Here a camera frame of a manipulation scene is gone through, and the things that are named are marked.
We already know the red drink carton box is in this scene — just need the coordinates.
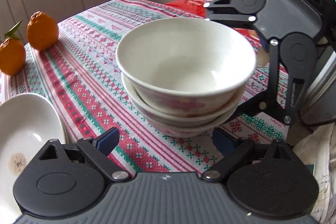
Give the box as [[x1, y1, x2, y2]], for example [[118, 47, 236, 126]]
[[165, 0, 266, 51]]

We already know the bumpy orange fruit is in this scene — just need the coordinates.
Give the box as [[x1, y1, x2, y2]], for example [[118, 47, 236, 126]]
[[26, 11, 59, 51]]

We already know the white plate with stain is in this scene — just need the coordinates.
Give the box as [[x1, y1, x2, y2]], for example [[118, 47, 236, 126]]
[[1, 93, 68, 223]]

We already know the patterned red green tablecloth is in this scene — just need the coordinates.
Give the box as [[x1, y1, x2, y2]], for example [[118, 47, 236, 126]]
[[0, 0, 289, 179]]

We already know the large white bowl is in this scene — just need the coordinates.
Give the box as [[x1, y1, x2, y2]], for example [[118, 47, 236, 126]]
[[116, 18, 256, 117]]

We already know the orange with leaf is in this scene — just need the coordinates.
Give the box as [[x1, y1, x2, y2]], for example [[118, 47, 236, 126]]
[[0, 21, 26, 76]]

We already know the small white bowl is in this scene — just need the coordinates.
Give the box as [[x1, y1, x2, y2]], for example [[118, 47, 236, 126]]
[[121, 73, 245, 128]]

